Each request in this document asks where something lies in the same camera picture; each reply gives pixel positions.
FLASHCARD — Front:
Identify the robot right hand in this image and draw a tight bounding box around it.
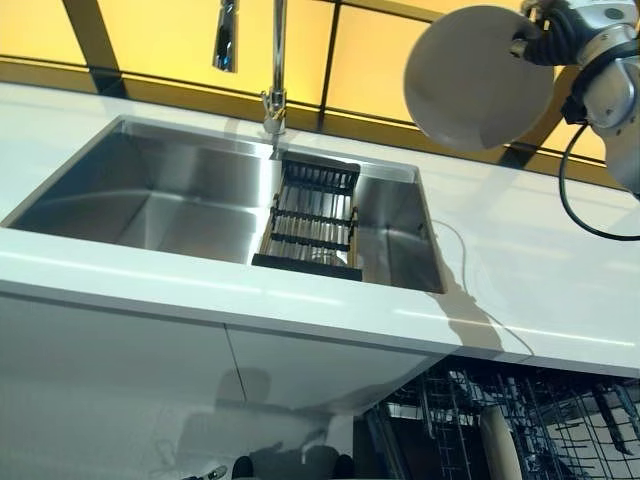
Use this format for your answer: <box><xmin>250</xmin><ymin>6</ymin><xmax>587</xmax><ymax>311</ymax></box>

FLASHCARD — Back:
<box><xmin>508</xmin><ymin>0</ymin><xmax>592</xmax><ymax>67</ymax></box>

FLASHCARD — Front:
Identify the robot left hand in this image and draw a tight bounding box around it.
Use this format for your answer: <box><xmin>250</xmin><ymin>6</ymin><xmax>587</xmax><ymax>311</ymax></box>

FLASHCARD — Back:
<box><xmin>187</xmin><ymin>464</ymin><xmax>229</xmax><ymax>480</ymax></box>

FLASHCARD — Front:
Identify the cream round plate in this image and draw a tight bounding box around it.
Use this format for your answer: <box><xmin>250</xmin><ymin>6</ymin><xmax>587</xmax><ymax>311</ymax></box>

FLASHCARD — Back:
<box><xmin>402</xmin><ymin>4</ymin><xmax>557</xmax><ymax>152</ymax></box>
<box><xmin>476</xmin><ymin>405</ymin><xmax>525</xmax><ymax>480</ymax></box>

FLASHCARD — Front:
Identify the robot right leg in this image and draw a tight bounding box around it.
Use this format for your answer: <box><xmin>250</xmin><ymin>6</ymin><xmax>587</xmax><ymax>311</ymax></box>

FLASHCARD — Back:
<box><xmin>329</xmin><ymin>452</ymin><xmax>355</xmax><ymax>480</ymax></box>

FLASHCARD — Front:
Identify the white cabinet door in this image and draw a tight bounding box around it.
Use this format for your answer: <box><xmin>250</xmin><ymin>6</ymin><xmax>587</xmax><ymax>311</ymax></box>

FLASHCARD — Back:
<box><xmin>225</xmin><ymin>324</ymin><xmax>447</xmax><ymax>417</ymax></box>
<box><xmin>0</xmin><ymin>292</ymin><xmax>250</xmax><ymax>416</ymax></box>

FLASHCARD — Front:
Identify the black sink drying rack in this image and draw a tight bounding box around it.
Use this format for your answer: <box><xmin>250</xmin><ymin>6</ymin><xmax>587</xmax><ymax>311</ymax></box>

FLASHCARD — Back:
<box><xmin>251</xmin><ymin>159</ymin><xmax>366</xmax><ymax>283</ymax></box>

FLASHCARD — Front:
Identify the stainless steel sink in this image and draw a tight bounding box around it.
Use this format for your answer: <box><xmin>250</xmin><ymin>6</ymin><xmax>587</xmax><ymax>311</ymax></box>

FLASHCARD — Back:
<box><xmin>0</xmin><ymin>114</ymin><xmax>448</xmax><ymax>295</ymax></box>

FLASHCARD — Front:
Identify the chrome gooseneck faucet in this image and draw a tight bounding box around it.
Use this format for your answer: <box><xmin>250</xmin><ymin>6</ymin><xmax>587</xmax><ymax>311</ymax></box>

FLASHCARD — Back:
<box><xmin>212</xmin><ymin>0</ymin><xmax>290</xmax><ymax>162</ymax></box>

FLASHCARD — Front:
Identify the dark wire plate basket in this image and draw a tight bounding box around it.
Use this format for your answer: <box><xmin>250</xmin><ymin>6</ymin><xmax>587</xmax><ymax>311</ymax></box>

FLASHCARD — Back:
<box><xmin>379</xmin><ymin>367</ymin><xmax>640</xmax><ymax>480</ymax></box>

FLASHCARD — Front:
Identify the dark window frame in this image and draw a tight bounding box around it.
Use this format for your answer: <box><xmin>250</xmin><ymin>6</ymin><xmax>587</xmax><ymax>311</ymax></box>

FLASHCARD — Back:
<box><xmin>0</xmin><ymin>0</ymin><xmax>640</xmax><ymax>186</ymax></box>

